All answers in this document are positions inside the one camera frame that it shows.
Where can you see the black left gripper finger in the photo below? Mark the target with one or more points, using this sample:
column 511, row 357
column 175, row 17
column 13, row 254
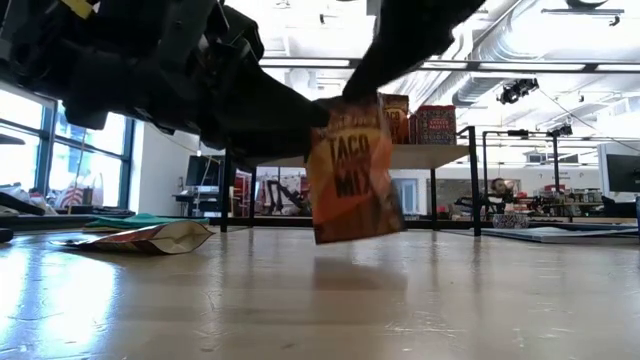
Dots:
column 280, row 122

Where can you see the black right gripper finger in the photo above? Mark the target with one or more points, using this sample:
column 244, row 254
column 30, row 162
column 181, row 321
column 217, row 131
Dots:
column 370, row 75

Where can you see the red lid patterned spice tin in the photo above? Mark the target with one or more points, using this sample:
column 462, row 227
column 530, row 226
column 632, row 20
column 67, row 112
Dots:
column 435, row 125

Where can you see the orange taco mix packet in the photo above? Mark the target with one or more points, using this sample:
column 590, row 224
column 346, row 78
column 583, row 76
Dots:
column 352, row 175
column 150, row 239

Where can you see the black computer monitor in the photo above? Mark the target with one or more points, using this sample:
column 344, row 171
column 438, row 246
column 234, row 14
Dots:
column 202, row 171
column 622, row 172

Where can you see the black hanging ceiling device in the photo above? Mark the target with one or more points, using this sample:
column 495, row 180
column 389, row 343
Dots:
column 517, row 90

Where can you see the black boom stand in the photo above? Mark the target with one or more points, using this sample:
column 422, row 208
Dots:
column 520, row 133

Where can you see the teal cleaning cloth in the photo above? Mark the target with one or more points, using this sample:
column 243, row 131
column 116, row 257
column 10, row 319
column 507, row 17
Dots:
column 145, row 220

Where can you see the person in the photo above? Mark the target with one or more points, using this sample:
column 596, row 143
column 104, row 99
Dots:
column 500, row 187

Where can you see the small ceramic bowl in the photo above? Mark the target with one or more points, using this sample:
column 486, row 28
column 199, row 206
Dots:
column 510, row 220

